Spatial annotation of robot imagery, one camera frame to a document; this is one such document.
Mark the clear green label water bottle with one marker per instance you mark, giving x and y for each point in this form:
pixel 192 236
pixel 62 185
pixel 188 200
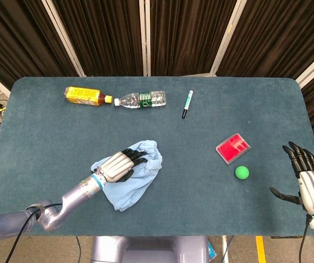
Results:
pixel 143 100

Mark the light blue pants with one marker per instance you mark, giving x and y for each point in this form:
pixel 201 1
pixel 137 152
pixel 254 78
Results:
pixel 130 191

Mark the lavender robot torso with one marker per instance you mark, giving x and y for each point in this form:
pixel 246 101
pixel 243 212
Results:
pixel 151 250

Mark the blue packet under table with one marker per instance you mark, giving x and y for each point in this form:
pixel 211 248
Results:
pixel 212 250

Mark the green white marker pen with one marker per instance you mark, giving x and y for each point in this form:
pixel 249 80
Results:
pixel 188 102

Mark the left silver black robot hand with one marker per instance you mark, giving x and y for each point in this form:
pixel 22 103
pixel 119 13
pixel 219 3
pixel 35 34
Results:
pixel 117 167

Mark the green ball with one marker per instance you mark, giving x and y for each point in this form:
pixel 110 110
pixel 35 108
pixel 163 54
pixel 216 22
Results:
pixel 241 172

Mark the yellow floor tape strip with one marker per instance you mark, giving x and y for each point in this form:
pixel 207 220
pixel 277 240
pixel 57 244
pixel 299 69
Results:
pixel 260 249

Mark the white table leg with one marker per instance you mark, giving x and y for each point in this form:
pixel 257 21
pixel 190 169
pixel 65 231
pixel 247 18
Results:
pixel 224 249

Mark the red clear plastic card box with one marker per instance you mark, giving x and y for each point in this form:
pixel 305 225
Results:
pixel 232 149

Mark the teal felt table cover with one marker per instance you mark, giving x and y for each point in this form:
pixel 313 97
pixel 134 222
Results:
pixel 50 150

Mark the yellow label tea bottle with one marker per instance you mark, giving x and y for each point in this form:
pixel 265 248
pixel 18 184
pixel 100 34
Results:
pixel 81 95

